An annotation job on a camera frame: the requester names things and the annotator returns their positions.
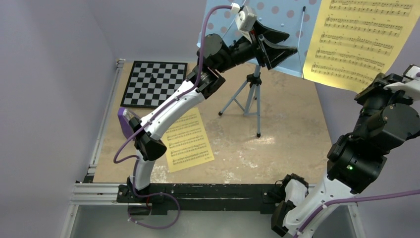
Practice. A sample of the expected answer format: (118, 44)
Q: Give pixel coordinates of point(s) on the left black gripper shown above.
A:
(272, 54)

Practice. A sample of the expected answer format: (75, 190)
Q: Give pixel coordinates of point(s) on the black white chessboard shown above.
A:
(140, 92)

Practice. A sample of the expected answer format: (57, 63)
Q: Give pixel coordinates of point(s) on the aluminium frame rail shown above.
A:
(88, 193)

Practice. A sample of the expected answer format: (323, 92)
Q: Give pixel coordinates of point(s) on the purple metronome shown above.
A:
(128, 127)

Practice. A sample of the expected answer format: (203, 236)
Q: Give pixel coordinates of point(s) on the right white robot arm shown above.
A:
(386, 120)

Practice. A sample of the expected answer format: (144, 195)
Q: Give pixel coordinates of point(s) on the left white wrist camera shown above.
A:
(244, 19)

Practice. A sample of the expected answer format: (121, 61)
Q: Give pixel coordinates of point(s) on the light blue music stand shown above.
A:
(295, 17)

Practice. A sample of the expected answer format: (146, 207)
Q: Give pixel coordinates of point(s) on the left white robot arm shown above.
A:
(214, 57)

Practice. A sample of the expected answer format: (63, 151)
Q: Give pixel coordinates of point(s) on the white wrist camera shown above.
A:
(244, 19)
(410, 83)

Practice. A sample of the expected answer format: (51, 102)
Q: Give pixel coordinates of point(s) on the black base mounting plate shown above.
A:
(164, 197)

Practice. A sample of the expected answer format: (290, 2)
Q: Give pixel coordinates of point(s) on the yellow sheet music page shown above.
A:
(187, 142)
(354, 40)

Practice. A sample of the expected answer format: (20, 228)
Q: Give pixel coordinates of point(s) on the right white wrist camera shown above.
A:
(410, 83)

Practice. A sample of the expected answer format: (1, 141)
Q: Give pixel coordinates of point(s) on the clear plastic metronome cover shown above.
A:
(130, 115)

